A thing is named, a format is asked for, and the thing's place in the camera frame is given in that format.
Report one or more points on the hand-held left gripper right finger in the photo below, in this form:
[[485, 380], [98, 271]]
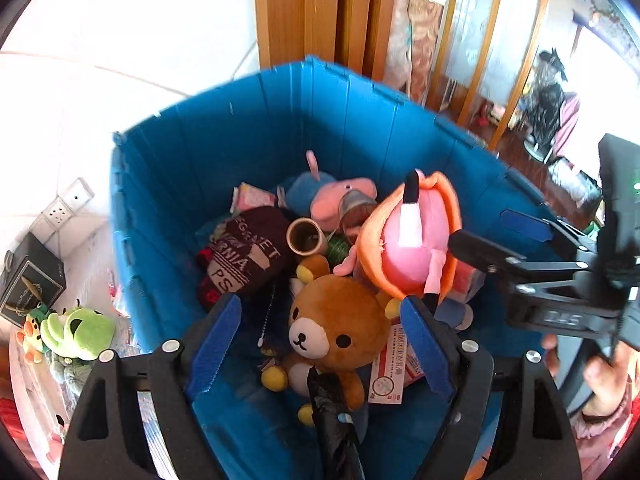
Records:
[[425, 350]]

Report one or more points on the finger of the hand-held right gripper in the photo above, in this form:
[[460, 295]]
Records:
[[480, 252], [525, 224]]

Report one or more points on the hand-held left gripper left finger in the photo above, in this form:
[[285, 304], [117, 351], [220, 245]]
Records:
[[220, 350]]

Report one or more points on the white pink medicine box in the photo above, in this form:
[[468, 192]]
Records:
[[466, 280], [395, 370]]

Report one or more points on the pink flamingo plush toy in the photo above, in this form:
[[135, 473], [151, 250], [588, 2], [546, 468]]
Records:
[[410, 230]]

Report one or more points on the dark maroon lettered cloth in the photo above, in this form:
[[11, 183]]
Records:
[[245, 260]]

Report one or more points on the brown teddy bear plush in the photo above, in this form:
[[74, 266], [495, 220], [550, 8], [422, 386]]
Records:
[[330, 330]]

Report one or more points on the pink tissue pack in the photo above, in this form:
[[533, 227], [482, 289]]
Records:
[[250, 195]]

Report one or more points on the blue plastic folding crate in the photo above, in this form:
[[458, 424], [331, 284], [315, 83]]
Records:
[[210, 135]]

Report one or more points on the person's right forearm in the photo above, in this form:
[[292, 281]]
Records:
[[605, 435]]

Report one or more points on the person's right hand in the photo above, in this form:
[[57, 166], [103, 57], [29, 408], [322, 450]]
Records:
[[605, 382]]

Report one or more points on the white plastic bag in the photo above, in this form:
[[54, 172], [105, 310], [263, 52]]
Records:
[[575, 181]]

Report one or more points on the dark clothes pile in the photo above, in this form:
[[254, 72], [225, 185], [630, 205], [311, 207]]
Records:
[[550, 102]]

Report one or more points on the brown cylindrical jar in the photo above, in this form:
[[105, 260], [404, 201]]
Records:
[[357, 210]]

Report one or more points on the round green item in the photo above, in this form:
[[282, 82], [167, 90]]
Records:
[[338, 246]]

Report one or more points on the green frog plush toy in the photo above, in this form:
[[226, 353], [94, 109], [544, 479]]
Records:
[[80, 332]]

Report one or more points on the pink pig plush blue shirt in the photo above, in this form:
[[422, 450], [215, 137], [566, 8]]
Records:
[[325, 195]]

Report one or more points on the yellow duck plush toy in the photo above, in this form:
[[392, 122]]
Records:
[[32, 331]]

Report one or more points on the striped pale blue tablecloth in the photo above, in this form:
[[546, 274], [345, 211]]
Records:
[[35, 395]]

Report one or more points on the wooden glass door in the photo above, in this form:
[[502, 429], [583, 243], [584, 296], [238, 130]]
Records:
[[480, 35]]

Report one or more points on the black gift box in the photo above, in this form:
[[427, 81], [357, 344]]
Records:
[[30, 276]]

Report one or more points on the small black silver gadget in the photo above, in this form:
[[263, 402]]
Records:
[[10, 261]]

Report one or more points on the floral patterned curtain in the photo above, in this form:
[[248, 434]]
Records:
[[416, 20]]

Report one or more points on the wooden wall frame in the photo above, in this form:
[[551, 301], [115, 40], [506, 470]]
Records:
[[310, 10]]

